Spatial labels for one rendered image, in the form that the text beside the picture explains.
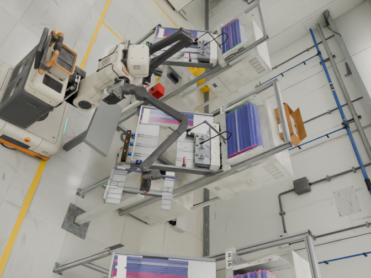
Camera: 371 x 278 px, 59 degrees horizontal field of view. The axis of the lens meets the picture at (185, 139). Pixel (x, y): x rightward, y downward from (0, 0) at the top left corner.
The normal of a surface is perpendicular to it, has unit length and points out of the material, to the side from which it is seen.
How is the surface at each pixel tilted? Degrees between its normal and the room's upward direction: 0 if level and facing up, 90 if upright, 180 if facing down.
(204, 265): 44
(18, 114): 90
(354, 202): 90
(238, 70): 90
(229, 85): 90
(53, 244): 0
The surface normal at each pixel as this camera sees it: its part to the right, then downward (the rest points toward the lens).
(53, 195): 0.77, -0.39
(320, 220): -0.63, -0.53
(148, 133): 0.13, -0.64
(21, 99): 0.03, 0.81
